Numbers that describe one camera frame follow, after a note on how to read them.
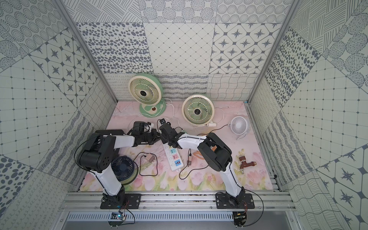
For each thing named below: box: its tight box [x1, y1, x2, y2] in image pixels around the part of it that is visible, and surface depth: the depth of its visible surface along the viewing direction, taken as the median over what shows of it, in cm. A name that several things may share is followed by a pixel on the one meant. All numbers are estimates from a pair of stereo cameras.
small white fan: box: [227, 115, 251, 140], surface depth 97 cm
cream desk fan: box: [181, 94, 217, 127], surface depth 100 cm
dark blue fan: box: [110, 155, 139, 185], surface depth 83 cm
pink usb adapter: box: [145, 153, 156, 163], surface depth 90 cm
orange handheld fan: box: [193, 150, 205, 160], surface depth 92 cm
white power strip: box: [162, 142, 184, 172], surface depth 89 cm
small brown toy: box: [238, 155, 257, 174], surface depth 87 cm
